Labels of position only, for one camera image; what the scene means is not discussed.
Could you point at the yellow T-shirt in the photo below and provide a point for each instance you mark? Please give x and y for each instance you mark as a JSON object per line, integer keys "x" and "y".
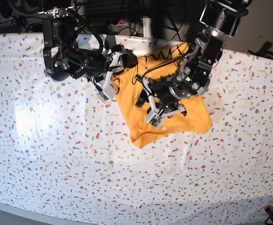
{"x": 128, "y": 90}

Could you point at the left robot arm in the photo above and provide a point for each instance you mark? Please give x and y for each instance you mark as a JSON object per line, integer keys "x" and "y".
{"x": 221, "y": 19}

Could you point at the terrazzo patterned table cloth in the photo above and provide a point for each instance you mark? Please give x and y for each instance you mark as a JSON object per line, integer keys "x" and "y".
{"x": 66, "y": 154}

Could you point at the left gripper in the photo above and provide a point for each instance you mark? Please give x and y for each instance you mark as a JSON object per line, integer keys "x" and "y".
{"x": 163, "y": 93}

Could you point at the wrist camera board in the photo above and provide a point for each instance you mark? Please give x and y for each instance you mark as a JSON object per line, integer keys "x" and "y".
{"x": 154, "y": 119}
{"x": 103, "y": 97}

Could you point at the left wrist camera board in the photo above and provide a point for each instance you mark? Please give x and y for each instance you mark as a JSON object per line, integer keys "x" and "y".
{"x": 154, "y": 119}

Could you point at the aluminium frame post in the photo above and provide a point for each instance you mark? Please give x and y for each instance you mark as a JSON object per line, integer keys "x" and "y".
{"x": 147, "y": 27}

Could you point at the red clamp at corner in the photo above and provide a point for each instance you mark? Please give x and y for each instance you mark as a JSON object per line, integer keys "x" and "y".
{"x": 269, "y": 220}

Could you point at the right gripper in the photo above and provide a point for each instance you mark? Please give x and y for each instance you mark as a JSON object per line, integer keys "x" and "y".
{"x": 99, "y": 69}

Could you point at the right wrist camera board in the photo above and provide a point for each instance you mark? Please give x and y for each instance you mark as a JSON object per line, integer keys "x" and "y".
{"x": 103, "y": 97}

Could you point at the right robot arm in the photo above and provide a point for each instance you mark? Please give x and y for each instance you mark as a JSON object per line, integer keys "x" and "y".
{"x": 62, "y": 56}

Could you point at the white power strip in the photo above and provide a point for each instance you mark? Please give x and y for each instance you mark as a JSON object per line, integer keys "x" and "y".
{"x": 109, "y": 22}

